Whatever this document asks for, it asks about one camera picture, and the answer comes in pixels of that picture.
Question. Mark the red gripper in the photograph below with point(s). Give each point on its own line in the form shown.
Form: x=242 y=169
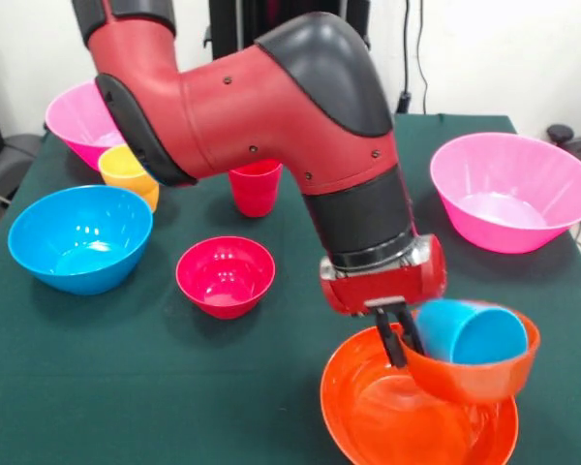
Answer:
x=387 y=288

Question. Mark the small orange plastic bowl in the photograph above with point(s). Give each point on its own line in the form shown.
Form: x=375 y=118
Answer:
x=465 y=382

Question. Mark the blue plastic cup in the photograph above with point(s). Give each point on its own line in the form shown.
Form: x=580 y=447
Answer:
x=484 y=339

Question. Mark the large orange plastic bowl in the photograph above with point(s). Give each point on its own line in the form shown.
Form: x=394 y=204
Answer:
x=368 y=416

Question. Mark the large pink plastic bowl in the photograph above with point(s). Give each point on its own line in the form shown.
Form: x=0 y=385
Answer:
x=77 y=126
x=513 y=194

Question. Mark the small red plastic bowl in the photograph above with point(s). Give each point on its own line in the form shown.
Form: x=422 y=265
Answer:
x=223 y=276

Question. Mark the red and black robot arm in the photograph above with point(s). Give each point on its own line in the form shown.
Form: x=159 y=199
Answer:
x=252 y=121

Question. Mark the red plastic cup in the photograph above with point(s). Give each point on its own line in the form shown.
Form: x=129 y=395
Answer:
x=254 y=194

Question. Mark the dark green tablecloth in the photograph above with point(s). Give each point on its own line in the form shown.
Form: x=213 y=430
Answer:
x=126 y=412

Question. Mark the yellow plastic cup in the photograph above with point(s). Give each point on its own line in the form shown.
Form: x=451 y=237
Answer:
x=121 y=172

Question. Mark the blue plastic bowl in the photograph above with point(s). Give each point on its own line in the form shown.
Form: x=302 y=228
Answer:
x=77 y=242

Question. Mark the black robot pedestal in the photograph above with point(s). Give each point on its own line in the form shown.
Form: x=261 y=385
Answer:
x=237 y=24

